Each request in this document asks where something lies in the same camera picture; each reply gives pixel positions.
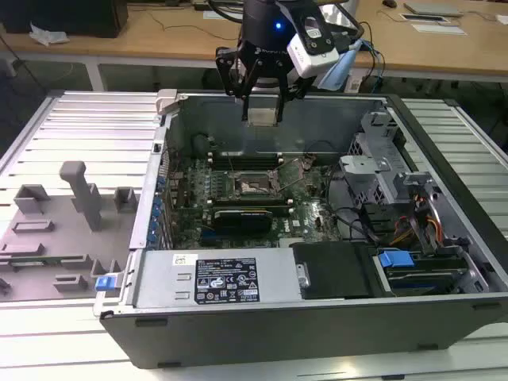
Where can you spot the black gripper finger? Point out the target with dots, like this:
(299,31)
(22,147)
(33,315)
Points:
(232,75)
(282,91)

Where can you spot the silver CPU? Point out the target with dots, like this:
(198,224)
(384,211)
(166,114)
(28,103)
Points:
(261,116)

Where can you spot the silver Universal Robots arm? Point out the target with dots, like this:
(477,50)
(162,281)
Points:
(337,73)

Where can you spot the CPU socket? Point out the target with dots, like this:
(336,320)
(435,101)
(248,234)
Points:
(252,186)

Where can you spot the blue slot clip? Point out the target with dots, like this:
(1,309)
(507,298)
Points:
(157,204)
(151,238)
(161,183)
(152,226)

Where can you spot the black drive bay cover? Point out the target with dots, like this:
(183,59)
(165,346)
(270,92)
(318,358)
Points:
(337,270)

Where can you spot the black round cooler part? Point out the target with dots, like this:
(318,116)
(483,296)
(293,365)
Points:
(200,145)

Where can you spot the wooden desk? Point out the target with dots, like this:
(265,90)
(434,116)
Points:
(158,43)

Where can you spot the metal drive cage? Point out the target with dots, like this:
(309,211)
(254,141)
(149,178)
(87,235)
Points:
(359,174)

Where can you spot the black computer mouse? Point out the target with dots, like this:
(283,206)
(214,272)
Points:
(389,3)

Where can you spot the green motherboard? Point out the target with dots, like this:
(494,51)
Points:
(305,222)

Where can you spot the black graphics card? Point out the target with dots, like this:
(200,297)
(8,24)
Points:
(242,222)

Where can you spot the black framed tray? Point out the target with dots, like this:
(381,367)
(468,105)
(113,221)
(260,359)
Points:
(424,17)

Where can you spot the white paper sheet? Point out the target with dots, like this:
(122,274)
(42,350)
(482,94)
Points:
(438,29)

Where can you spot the grey laptop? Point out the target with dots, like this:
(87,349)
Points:
(432,8)

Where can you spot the black box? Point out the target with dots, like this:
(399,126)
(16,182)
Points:
(59,16)

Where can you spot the crumpled white paper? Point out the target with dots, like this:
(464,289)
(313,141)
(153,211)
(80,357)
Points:
(47,35)

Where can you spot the blue disk carrier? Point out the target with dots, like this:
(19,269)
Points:
(395,262)

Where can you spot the grey power supply with label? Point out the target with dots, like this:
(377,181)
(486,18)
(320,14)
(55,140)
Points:
(166,278)

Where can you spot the black hard disk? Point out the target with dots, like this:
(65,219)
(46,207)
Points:
(428,278)

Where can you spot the grey parts rack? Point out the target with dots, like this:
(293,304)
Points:
(59,238)

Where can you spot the blue case latch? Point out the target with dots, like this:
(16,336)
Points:
(104,283)

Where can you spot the black PC case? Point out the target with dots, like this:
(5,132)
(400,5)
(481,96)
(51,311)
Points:
(278,337)

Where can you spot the green RAM stick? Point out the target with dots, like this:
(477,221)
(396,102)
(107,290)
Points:
(35,262)

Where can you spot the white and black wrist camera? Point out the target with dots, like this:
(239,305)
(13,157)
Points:
(313,47)

